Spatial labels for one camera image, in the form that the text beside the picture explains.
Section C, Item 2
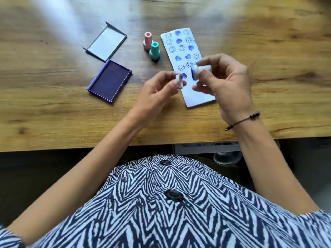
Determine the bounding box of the person's left hand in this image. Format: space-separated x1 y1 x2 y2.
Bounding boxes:
129 71 187 130

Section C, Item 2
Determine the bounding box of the person's right hand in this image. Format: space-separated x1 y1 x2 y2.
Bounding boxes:
192 53 258 125

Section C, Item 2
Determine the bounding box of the white round stamp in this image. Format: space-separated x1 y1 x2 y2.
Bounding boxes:
191 65 212 81

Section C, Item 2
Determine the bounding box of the person's left forearm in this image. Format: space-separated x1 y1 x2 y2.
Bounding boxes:
5 113 146 246

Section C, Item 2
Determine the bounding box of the person's right forearm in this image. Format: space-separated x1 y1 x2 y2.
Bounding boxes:
229 112 320 215

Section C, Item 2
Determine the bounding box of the white stamped paper strip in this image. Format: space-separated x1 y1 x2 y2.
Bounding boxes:
160 28 217 108

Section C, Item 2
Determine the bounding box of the teal round stamp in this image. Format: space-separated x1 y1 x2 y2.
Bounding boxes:
149 41 161 61

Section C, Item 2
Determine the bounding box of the pink round stamp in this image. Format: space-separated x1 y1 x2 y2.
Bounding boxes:
143 32 153 51

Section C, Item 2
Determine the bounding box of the purple ink pad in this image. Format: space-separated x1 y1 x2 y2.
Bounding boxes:
87 59 132 103

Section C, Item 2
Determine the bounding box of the grey round chair base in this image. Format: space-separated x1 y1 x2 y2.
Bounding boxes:
213 151 243 166

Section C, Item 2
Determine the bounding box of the grey ink pad lid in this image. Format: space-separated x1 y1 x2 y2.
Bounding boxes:
82 22 128 62

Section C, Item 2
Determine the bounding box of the large dark shirt button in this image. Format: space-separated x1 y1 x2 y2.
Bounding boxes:
165 189 185 202

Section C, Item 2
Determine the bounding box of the zebra striped shirt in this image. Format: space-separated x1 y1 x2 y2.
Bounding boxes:
0 154 331 248

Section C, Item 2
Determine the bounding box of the dark beaded cord bracelet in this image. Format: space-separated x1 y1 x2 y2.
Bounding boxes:
224 111 261 131

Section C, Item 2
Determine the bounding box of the grey metal table frame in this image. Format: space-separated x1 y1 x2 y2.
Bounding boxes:
173 141 241 155

